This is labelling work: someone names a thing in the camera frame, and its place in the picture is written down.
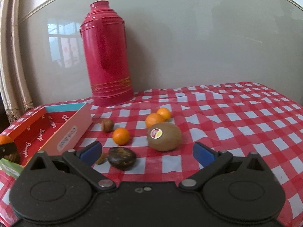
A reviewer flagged dark cracked mangosteen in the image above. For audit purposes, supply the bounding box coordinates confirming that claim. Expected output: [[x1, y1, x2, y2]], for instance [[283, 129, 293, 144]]
[[3, 152, 20, 164]]

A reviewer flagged small orange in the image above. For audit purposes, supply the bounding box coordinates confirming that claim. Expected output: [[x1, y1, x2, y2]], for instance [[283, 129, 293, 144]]
[[157, 108, 172, 121], [0, 134, 13, 145], [145, 113, 165, 128], [112, 128, 130, 145]]

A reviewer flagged small yellowish brown fruit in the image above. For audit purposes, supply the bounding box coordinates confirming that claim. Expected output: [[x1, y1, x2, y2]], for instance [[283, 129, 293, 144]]
[[95, 153, 108, 165]]

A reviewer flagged dark brown mangosteen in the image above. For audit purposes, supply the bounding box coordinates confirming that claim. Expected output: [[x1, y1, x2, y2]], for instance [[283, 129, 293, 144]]
[[107, 147, 137, 171]]

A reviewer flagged small brown round fruit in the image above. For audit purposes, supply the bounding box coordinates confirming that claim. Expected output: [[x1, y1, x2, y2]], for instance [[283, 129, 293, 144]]
[[101, 118, 115, 133]]

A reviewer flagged brown kiwi with sticker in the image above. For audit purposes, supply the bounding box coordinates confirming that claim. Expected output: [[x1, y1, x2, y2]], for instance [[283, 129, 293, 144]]
[[146, 122, 182, 152]]

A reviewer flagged colourful cardboard box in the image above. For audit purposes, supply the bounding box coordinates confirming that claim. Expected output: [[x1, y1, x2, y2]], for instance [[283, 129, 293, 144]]
[[1, 103, 92, 178]]

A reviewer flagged beige curtain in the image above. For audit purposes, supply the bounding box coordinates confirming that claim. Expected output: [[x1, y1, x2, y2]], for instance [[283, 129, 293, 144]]
[[1, 0, 34, 123]]

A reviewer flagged red white checkered tablecloth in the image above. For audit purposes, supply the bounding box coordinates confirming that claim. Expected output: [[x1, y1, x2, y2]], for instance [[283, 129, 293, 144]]
[[0, 82, 303, 227]]

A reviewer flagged red thermos flask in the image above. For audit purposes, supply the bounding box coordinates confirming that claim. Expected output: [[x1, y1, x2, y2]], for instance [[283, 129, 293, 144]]
[[80, 1, 134, 107]]

